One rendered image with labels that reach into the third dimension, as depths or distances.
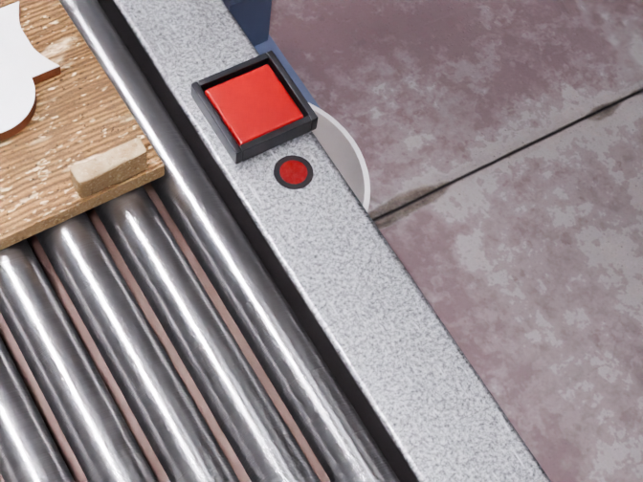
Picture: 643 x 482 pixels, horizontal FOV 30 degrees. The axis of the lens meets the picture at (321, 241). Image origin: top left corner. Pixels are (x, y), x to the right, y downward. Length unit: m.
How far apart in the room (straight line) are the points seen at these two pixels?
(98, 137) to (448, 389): 0.33
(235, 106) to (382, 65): 1.23
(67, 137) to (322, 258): 0.22
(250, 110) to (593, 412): 1.10
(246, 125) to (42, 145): 0.16
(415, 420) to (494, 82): 1.39
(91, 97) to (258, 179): 0.15
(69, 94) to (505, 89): 1.34
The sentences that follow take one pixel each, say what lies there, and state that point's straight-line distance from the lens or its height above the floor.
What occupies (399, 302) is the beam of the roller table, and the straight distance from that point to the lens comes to 0.92.
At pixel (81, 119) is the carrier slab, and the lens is 0.96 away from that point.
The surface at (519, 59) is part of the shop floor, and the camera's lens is 2.25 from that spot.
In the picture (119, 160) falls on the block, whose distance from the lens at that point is 0.91.
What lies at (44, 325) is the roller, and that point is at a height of 0.92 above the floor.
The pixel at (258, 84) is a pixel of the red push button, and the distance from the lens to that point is 0.99.
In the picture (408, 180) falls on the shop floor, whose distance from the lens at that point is 2.06.
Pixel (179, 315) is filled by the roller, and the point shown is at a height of 0.92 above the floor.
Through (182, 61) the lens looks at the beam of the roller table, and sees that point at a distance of 1.02.
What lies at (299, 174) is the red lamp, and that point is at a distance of 0.96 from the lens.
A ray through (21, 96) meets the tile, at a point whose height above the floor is 0.95.
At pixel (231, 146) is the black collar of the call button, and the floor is 0.93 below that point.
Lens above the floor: 1.73
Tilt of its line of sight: 61 degrees down
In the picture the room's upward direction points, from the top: 12 degrees clockwise
